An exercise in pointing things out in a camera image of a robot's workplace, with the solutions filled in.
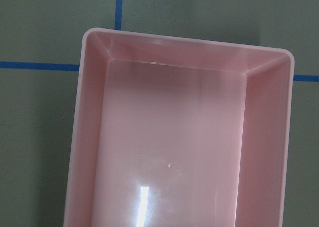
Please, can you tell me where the pink plastic bin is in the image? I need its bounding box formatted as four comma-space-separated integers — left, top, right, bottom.
63, 28, 295, 227

